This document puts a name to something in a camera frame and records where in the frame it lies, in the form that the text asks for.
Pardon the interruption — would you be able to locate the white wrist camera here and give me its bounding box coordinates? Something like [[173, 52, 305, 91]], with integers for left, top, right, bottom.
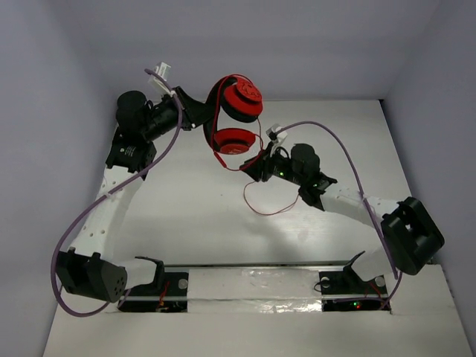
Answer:
[[144, 62, 172, 95], [266, 123, 288, 155]]

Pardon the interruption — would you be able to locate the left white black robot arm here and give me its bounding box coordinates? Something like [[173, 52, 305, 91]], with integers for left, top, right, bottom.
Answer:
[[51, 87, 215, 303]]

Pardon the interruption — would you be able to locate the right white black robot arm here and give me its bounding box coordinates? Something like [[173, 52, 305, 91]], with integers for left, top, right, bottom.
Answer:
[[240, 144, 445, 292]]

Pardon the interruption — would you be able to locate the thin red headphone cable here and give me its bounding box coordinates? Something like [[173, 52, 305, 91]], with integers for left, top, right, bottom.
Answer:
[[210, 75, 300, 216]]

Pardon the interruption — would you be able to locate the white foil covered block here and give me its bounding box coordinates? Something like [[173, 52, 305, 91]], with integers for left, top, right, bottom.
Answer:
[[187, 267, 322, 314]]

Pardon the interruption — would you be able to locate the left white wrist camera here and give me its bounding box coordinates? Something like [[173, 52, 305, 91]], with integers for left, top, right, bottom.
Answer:
[[144, 62, 172, 95]]

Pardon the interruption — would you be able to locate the aluminium rail at front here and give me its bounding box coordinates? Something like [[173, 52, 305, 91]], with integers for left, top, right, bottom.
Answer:
[[163, 260, 436, 269]]

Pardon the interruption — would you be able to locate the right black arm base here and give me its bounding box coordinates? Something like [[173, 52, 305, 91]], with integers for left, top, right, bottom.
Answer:
[[313, 271, 390, 312]]

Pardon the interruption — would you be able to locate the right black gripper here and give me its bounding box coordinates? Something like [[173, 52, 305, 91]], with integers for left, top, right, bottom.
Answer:
[[239, 141, 305, 187]]

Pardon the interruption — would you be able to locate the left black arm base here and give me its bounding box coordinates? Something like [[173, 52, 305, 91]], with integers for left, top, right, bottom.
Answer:
[[118, 271, 189, 313]]

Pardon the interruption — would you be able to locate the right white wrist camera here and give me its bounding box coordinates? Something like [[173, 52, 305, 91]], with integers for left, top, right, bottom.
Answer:
[[266, 123, 288, 155]]

